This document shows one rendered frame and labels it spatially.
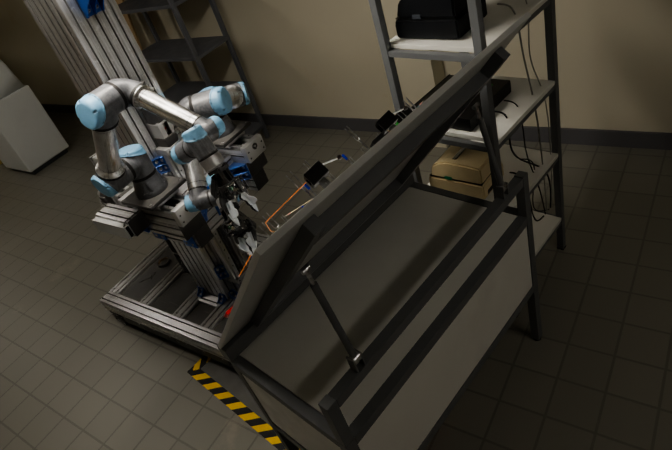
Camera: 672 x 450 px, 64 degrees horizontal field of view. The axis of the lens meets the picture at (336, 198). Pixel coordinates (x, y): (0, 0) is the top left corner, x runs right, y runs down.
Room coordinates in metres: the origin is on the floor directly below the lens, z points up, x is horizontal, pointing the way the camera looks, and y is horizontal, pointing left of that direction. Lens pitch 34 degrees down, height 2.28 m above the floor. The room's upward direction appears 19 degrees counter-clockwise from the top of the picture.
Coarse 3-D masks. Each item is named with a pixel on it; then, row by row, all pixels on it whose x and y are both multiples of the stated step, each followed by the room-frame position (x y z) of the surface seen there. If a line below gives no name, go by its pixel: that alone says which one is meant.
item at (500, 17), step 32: (480, 0) 1.79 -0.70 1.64; (512, 0) 2.16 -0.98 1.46; (544, 0) 2.06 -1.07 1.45; (384, 32) 2.14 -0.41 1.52; (480, 32) 1.77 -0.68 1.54; (384, 64) 2.16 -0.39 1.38; (480, 96) 1.80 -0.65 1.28; (512, 96) 2.09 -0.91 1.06; (544, 96) 2.04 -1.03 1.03; (512, 128) 1.86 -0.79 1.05; (512, 160) 2.17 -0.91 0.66; (544, 160) 2.08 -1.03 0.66; (544, 224) 2.09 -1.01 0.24
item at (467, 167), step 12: (444, 156) 2.14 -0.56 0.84; (456, 156) 2.09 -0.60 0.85; (468, 156) 2.06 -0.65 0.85; (480, 156) 2.03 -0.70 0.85; (432, 168) 2.15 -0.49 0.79; (444, 168) 2.08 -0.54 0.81; (456, 168) 2.03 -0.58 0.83; (468, 168) 1.98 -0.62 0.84; (480, 168) 1.96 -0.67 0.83; (432, 180) 2.15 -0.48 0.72; (444, 180) 2.09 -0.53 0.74; (456, 180) 2.05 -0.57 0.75; (468, 180) 1.99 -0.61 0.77; (480, 180) 1.95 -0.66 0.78; (456, 192) 2.05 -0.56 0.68; (468, 192) 2.00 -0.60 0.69; (480, 192) 1.95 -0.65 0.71
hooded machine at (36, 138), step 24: (0, 72) 6.10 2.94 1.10; (0, 96) 5.96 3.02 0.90; (24, 96) 6.08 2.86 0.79; (0, 120) 5.82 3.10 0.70; (24, 120) 5.97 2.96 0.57; (48, 120) 6.13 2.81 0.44; (0, 144) 5.94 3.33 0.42; (24, 144) 5.86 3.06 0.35; (48, 144) 6.02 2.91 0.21; (24, 168) 5.82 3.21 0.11
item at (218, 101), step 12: (240, 84) 2.52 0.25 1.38; (192, 96) 2.15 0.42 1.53; (204, 96) 2.12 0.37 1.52; (216, 96) 2.10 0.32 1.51; (228, 96) 2.17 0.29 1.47; (240, 96) 2.45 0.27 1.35; (192, 108) 2.11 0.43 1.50; (204, 108) 2.10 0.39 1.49; (216, 108) 2.09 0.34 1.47; (228, 108) 2.12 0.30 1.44
